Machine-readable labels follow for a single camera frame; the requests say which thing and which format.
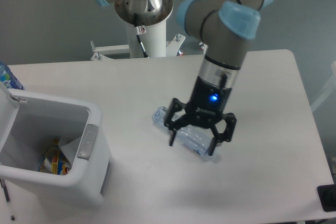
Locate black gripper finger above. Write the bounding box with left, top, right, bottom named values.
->
left=208, top=113, right=237, bottom=156
left=164, top=98, right=186, bottom=146

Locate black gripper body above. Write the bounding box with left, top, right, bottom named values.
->
left=183, top=76, right=231, bottom=129

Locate crushed clear plastic bottle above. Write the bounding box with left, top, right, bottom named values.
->
left=152, top=106, right=218, bottom=162

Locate clear plastic parts bag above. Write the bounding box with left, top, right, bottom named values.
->
left=58, top=137, right=81, bottom=165

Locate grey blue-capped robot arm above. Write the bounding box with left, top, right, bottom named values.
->
left=96, top=0, right=274, bottom=155

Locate white plastic trash can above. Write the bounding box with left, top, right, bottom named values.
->
left=1, top=86, right=111, bottom=206

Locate black clamp device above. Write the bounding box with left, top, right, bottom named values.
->
left=317, top=184, right=335, bottom=212

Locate colourful snack wrapper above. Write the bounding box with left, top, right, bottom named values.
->
left=37, top=139, right=71, bottom=176

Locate blue labelled water bottle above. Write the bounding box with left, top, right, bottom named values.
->
left=1, top=62, right=25, bottom=90

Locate black and white pen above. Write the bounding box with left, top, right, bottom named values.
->
left=1, top=178, right=16, bottom=221

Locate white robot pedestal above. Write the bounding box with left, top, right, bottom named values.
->
left=90, top=0, right=187, bottom=61

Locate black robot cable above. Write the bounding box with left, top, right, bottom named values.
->
left=133, top=13, right=150, bottom=59

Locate white metal frame leg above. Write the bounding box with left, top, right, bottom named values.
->
left=310, top=61, right=335, bottom=113

